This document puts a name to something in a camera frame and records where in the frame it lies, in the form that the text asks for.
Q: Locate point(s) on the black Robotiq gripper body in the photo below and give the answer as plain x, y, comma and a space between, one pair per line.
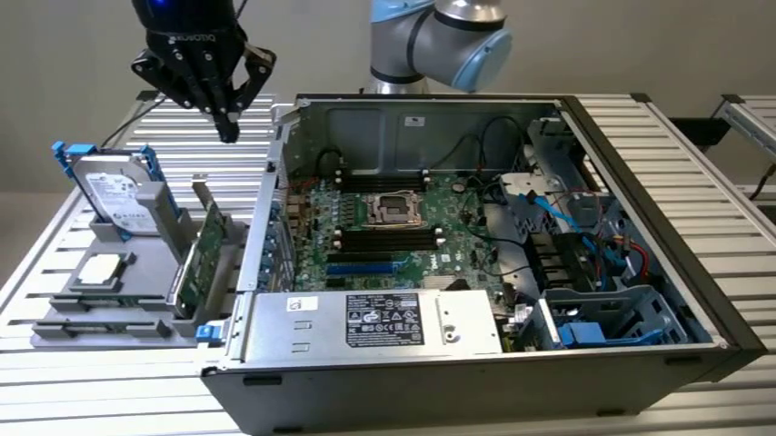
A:
188, 27

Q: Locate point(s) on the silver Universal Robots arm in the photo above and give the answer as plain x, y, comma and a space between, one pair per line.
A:
419, 41

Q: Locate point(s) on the black RAM slot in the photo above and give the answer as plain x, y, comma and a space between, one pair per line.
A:
379, 174
379, 188
388, 238
379, 183
379, 179
388, 249
388, 243
388, 232

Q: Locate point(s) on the blue disk caddy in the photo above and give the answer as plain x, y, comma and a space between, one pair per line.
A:
79, 150

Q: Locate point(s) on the silver hard disk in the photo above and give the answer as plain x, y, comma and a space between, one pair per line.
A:
115, 191

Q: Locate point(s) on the green graphics card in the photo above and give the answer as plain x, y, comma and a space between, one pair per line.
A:
204, 254

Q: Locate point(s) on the CPU socket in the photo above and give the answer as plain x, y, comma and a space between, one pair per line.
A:
393, 209

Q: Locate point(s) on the silver CPU chip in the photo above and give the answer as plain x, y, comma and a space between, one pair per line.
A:
102, 270

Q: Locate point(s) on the black expansion slot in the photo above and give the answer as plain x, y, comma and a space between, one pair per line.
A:
358, 258

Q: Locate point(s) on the green motherboard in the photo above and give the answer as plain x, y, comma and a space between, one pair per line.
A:
449, 218

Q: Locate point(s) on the blue expansion slot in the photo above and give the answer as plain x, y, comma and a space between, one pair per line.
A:
358, 269

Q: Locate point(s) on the blue case latch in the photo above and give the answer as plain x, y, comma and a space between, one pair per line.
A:
208, 333

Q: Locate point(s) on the metal disk bay cage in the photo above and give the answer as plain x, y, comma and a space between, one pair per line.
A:
545, 181

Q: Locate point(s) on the grey parts rack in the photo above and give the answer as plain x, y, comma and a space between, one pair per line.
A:
115, 338

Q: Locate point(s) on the silver chipset heat sink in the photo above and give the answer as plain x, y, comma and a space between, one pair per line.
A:
448, 282

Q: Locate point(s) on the grey power supply unit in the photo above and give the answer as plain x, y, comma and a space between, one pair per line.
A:
316, 331

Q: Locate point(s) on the open grey PC case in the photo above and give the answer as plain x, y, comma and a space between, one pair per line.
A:
425, 390

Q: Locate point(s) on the grey disk bay with blue rails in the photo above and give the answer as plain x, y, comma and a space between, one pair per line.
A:
607, 309

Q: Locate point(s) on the neighbouring slatted metal table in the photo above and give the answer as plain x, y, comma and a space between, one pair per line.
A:
748, 122

